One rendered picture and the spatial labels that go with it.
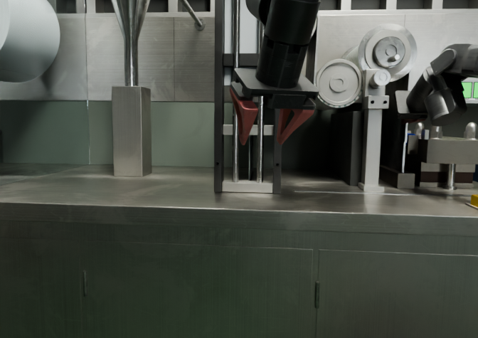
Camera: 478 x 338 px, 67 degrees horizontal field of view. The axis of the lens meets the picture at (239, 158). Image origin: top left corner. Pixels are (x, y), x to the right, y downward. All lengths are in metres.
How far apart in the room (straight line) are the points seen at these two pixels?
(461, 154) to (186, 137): 0.87
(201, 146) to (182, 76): 0.26
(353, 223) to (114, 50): 1.05
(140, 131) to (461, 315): 0.90
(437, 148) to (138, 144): 0.82
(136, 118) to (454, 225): 0.84
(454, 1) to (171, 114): 1.09
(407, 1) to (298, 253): 1.06
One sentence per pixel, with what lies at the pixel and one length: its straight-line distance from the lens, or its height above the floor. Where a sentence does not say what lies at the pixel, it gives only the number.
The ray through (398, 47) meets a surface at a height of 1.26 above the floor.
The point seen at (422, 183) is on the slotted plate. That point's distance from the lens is 1.09.
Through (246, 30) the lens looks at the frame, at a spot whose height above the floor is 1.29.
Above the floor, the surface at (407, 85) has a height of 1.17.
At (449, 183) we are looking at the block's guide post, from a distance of 1.09.
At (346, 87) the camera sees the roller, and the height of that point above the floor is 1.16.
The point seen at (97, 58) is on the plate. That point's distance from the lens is 1.46.
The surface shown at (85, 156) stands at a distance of 1.44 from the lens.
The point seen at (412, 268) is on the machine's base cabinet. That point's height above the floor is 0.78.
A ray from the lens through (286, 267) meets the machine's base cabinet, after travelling 0.77.
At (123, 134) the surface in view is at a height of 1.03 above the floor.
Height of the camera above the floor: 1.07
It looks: 6 degrees down
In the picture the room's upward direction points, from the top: 1 degrees clockwise
